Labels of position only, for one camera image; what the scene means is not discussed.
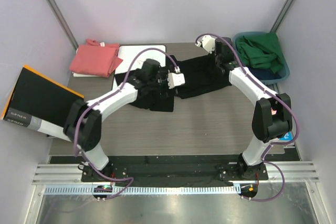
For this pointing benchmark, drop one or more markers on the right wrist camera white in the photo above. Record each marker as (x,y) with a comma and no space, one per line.
(206,42)

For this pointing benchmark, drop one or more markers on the folded pink t shirt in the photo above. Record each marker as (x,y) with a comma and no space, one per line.
(96,59)

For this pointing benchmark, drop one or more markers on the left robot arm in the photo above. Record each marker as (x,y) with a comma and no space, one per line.
(145,88)

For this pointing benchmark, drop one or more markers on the black t shirt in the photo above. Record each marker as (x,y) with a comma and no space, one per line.
(202,76)

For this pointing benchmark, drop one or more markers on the blue plastic basket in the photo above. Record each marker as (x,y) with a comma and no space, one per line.
(284,72)

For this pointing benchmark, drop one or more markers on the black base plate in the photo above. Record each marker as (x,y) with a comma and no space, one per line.
(176,170)

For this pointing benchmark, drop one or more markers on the black clip file folder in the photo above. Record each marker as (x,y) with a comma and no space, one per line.
(39,103)

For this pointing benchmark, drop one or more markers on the green t shirt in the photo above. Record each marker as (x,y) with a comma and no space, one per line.
(261,51)

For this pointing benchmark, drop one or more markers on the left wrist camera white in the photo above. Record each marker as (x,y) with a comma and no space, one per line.
(175,78)

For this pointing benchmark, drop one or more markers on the aluminium rail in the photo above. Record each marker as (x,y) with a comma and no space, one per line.
(72,173)

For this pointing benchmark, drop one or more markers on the blue book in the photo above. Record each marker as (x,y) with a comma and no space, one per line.
(287,137)

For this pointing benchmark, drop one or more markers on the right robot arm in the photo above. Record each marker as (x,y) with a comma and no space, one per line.
(272,117)

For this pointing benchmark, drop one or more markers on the left aluminium frame post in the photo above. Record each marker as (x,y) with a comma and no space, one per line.
(62,22)

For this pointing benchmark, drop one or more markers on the navy blue t shirt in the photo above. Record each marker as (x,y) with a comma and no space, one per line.
(264,74)

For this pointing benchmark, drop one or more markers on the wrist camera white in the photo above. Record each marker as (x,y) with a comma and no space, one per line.
(175,78)
(206,42)

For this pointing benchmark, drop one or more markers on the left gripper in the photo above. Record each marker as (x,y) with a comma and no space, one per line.
(164,73)

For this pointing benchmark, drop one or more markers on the folded white t shirt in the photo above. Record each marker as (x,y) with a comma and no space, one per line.
(77,75)

